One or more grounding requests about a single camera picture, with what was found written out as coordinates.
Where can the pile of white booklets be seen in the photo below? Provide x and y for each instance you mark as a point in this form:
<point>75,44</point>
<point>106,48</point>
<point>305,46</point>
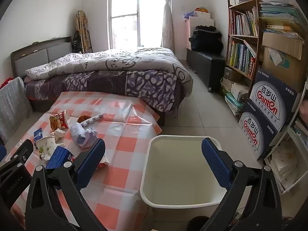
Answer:
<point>284,166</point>

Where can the row of thick books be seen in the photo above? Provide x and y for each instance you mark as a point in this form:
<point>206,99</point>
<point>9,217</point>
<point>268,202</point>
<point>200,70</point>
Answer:
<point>240,57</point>

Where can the wooden bookshelf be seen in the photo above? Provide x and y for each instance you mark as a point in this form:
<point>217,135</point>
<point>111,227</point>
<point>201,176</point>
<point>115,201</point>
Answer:
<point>258,36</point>

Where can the light printed quilt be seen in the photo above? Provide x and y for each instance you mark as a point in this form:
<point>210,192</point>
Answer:
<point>120,60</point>

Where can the row of thin books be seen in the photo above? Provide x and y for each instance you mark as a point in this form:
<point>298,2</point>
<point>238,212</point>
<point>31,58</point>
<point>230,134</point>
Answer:
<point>243,24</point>

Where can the window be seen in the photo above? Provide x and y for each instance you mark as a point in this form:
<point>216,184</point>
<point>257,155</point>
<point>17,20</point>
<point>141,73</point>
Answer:
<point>125,16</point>

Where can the crumpled white lilac paper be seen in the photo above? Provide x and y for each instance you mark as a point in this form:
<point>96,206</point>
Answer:
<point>83,134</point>

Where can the white paper wrapper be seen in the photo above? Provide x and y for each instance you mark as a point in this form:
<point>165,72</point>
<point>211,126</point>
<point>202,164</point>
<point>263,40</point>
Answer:
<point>45,146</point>

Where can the stack of books on floor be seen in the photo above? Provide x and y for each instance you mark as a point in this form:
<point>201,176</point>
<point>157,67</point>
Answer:
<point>235,96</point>

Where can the orange-brown food scrap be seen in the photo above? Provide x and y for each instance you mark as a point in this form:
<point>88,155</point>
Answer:
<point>82,119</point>

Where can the blue carton box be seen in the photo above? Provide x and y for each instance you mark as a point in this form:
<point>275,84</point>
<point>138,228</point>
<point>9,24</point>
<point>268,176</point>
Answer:
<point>59,157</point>

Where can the small blue card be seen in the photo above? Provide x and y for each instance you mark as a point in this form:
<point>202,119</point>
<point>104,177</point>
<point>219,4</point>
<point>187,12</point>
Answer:
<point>38,134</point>

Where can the white folded panel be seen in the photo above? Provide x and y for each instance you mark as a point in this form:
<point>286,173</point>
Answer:
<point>202,19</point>

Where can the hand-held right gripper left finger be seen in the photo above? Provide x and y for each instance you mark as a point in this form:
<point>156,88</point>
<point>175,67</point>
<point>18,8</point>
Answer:
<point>92,158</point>

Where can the black bag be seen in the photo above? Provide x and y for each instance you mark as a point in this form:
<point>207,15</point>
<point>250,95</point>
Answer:
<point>76,42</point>

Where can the black bench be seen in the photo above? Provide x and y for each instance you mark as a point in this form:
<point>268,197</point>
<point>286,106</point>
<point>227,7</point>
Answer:
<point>209,65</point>

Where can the brown cardboard box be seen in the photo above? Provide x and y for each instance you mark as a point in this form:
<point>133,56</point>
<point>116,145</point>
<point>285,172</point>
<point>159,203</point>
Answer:
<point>281,60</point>

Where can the dark blue water case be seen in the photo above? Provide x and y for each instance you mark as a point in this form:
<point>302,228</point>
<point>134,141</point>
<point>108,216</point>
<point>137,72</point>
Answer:
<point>272,96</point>
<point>259,134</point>

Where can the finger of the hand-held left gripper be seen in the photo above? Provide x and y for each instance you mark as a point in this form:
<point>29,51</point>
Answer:
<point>24,152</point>

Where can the grey blister strip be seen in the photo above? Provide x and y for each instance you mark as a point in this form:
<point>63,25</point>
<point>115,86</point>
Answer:
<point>95,119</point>

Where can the red instant noodle cup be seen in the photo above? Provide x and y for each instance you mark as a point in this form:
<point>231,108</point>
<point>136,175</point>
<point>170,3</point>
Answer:
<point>59,122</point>

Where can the purple patterned blanket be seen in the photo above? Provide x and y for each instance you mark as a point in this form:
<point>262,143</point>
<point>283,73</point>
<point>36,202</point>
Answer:
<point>120,84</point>

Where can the crumpled white tissue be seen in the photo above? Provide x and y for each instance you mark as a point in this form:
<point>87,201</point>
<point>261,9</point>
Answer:
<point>57,134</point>

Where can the pile of dark clothes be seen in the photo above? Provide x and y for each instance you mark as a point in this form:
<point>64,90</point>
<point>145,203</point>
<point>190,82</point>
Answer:
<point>207,38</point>

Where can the white plastic bin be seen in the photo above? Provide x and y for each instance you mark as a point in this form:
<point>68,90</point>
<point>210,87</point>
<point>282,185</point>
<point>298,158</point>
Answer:
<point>180,163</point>

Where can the red cloth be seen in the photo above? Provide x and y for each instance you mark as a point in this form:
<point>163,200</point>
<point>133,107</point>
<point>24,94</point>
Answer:
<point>6,83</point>

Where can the stack of papers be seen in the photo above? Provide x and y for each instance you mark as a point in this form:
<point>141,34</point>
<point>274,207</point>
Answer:
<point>281,14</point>

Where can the plaid coat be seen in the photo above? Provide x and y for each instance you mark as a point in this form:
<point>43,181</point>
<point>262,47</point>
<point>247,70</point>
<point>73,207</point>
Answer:
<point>81,28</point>

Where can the grey bed headboard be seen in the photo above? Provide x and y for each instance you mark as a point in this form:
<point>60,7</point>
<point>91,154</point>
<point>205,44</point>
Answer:
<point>36,53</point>

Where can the orange white checked tablecloth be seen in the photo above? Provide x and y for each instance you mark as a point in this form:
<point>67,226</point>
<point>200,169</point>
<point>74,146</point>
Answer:
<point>120,149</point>

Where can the grey quilted cushion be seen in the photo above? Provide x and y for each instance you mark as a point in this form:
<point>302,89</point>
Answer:
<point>14,105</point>

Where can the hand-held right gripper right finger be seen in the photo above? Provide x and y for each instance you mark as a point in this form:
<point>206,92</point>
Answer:
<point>214,158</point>

